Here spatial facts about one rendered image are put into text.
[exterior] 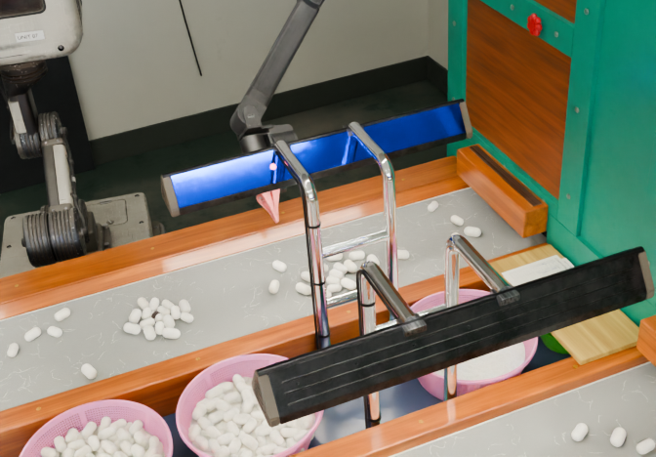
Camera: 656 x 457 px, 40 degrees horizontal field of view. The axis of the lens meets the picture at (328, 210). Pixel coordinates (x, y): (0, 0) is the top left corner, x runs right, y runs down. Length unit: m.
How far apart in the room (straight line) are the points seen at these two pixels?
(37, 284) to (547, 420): 1.10
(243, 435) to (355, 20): 2.79
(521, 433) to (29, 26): 1.36
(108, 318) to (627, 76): 1.13
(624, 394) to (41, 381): 1.09
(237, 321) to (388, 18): 2.58
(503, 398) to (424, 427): 0.16
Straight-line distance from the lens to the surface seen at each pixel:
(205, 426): 1.69
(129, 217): 2.77
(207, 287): 1.99
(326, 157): 1.73
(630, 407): 1.73
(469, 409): 1.65
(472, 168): 2.12
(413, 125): 1.80
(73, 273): 2.08
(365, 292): 1.43
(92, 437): 1.73
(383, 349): 1.27
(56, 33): 2.18
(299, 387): 1.24
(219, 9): 3.92
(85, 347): 1.92
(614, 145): 1.76
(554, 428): 1.67
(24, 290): 2.08
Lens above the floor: 1.96
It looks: 34 degrees down
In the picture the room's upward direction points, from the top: 5 degrees counter-clockwise
